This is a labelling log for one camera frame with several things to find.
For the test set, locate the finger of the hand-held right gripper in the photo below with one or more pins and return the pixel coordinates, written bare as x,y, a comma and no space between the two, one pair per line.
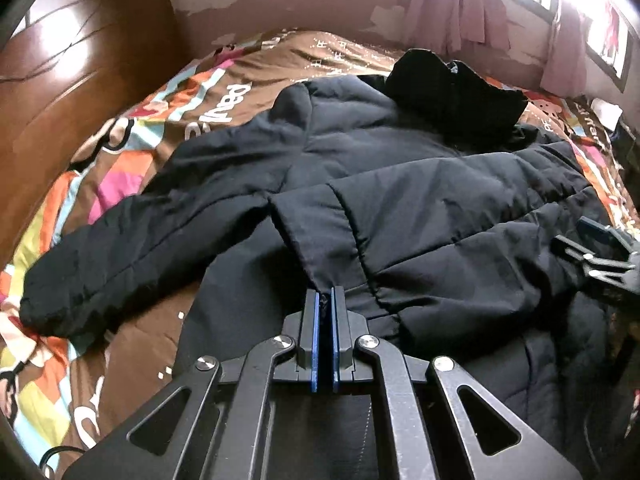
575,250
597,227

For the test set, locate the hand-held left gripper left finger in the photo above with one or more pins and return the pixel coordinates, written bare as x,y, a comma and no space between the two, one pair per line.
313,332

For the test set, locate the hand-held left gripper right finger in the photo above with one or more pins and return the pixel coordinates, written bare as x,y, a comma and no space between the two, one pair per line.
336,332

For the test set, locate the pink curtain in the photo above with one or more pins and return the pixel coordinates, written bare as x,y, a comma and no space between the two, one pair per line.
460,5

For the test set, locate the colourful printed blanket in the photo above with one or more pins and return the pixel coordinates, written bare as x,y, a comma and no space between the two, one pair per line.
130,125

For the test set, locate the black padded jacket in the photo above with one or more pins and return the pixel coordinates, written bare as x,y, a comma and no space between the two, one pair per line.
400,185

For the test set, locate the white paper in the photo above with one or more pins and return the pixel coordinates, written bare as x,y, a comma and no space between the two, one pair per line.
607,112

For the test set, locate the window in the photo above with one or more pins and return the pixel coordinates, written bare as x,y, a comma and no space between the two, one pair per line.
607,30

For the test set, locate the wooden headboard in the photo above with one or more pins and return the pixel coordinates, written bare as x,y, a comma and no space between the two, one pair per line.
75,70

